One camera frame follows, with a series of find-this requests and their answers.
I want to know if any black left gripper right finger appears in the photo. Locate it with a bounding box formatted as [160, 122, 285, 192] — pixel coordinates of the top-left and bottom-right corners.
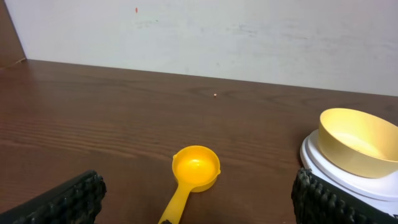
[291, 167, 397, 224]

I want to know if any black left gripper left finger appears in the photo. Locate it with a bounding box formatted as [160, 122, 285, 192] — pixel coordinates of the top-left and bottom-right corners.
[1, 170, 106, 224]

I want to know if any yellow plastic measuring scoop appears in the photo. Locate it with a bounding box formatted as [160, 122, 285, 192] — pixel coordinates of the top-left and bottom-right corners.
[159, 146, 221, 224]

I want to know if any white digital kitchen scale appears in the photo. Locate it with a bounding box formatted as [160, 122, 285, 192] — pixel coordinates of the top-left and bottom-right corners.
[300, 130, 397, 218]

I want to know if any pale yellow bowl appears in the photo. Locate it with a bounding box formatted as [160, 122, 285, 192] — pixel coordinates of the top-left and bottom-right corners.
[318, 108, 397, 178]

